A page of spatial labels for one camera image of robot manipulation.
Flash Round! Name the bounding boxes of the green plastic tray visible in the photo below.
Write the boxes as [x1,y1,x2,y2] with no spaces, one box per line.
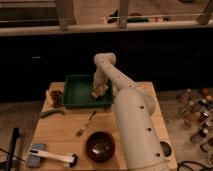
[62,75,113,109]

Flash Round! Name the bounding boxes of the metal cup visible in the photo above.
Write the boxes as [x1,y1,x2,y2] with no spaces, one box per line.
[160,141,172,157]

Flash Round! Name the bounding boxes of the spice bottles on floor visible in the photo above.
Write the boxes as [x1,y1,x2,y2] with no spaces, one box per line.
[177,88,212,144]

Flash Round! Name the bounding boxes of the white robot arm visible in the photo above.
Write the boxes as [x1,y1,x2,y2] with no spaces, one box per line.
[92,53,170,171]

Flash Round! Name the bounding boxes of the dark red bowl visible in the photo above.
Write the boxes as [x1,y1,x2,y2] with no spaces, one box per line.
[85,131,115,163]

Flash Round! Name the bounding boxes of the metal fork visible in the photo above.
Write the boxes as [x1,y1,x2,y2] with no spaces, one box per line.
[75,111,97,137]

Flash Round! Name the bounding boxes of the black stand left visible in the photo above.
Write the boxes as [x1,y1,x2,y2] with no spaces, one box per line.
[4,127,20,171]

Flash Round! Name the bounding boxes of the white dish brush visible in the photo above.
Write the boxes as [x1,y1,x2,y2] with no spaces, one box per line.
[29,149,78,168]

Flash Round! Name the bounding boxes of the wooden whiteboard eraser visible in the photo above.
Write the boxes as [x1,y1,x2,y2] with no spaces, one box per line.
[92,89,106,99]

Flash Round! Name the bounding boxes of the dark red grapes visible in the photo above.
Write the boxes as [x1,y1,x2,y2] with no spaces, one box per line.
[50,90,62,108]

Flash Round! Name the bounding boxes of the green pepper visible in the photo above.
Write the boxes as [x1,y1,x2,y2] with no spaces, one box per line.
[39,109,65,118]

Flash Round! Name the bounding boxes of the blue sponge front left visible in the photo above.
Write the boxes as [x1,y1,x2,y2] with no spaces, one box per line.
[26,143,46,168]

